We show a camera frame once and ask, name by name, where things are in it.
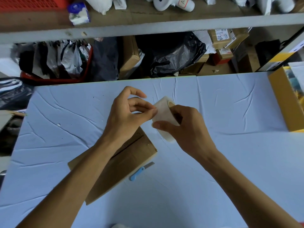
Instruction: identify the person's left hand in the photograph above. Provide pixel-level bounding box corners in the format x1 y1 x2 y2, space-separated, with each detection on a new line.
101 86 158 152

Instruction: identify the person's right hand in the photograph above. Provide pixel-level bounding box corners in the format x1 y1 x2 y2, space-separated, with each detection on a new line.
152 105 219 165

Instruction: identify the clear packing tape roll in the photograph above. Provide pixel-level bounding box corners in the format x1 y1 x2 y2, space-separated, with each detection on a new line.
151 96 181 143

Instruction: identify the person's right forearm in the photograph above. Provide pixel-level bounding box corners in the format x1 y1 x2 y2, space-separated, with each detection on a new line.
197 149 304 228

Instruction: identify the person's left forearm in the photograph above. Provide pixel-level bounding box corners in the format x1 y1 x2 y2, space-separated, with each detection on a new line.
16 138 119 228

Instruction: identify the flat brown cardboard box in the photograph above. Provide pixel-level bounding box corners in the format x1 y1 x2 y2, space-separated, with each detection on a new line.
68 127 158 206

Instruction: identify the blue utility knife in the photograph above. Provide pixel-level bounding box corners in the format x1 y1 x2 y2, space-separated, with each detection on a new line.
129 161 155 182

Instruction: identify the upright brown cardboard box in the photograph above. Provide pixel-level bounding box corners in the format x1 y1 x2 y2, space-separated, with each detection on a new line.
118 35 143 80

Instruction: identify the low brown cardboard box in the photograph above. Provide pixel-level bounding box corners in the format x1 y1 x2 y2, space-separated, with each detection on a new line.
179 54 210 76

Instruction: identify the black garbage bag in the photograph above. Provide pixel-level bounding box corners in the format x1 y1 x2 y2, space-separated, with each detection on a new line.
136 32 207 78

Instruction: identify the dark grey plastic bag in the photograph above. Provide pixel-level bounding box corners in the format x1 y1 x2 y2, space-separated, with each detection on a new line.
91 37 120 81

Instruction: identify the white wrinkled table cover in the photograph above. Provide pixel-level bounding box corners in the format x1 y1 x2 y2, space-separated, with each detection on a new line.
0 72 304 228

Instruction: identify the grey metal shelf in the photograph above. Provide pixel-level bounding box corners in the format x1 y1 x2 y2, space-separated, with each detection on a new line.
0 0 304 45

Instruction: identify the red and brown box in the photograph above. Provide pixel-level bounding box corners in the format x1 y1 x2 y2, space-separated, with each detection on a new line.
212 48 235 66

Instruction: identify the red basket with bags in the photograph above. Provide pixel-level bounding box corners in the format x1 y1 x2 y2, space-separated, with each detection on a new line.
19 40 94 84

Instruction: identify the labelled brown cardboard box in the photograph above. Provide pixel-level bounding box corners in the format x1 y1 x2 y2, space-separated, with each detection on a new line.
208 28 250 51

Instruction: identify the white handheld controller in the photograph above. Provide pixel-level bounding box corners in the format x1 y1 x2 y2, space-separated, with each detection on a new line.
153 0 196 13

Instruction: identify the yellow cardboard box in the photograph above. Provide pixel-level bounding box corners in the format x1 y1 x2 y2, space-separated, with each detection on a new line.
268 66 304 133

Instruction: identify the blue white tissue pack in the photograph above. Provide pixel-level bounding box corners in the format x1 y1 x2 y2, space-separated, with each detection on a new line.
67 2 91 26

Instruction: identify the small black bag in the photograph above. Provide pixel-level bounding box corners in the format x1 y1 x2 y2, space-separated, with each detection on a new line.
255 39 281 67

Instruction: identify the black and white plastic bag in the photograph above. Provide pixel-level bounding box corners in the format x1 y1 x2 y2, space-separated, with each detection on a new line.
0 76 35 111

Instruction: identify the pile of white bags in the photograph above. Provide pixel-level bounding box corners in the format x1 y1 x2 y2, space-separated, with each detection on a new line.
230 0 295 16

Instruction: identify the red plastic crate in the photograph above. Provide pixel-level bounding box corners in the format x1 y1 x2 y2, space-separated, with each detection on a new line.
0 0 73 13

